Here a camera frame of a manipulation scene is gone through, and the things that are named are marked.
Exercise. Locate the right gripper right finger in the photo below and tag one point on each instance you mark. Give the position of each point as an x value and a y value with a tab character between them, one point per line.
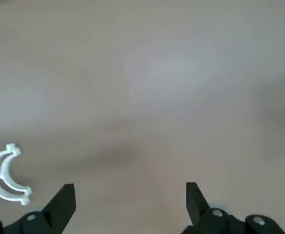
200	214

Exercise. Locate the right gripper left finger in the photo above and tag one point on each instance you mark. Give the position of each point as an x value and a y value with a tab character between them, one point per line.
49	214

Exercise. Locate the small white PVC pipe clamp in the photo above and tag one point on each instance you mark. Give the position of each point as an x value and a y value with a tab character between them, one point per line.
1	173

